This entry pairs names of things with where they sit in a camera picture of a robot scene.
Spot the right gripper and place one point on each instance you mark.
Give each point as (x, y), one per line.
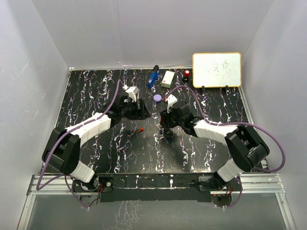
(166, 116)

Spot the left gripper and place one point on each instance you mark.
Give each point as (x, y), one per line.
(142, 114)

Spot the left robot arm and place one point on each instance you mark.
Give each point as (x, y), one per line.
(62, 151)

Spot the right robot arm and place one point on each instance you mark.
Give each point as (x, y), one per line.
(246, 147)

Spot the white and green box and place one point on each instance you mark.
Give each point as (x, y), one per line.
(167, 79)

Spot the blue stapler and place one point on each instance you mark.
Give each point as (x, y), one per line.
(153, 76)

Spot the red button device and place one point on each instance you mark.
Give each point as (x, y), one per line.
(186, 75)

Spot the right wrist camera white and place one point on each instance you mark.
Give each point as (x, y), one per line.
(170, 100)

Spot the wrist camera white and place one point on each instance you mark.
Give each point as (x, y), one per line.
(170, 100)
(131, 91)

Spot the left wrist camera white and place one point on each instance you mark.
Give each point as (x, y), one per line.
(131, 91)

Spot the white whiteboard with wooden frame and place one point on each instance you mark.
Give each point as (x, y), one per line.
(217, 70)

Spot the aluminium frame rail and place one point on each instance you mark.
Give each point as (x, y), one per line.
(251, 182)

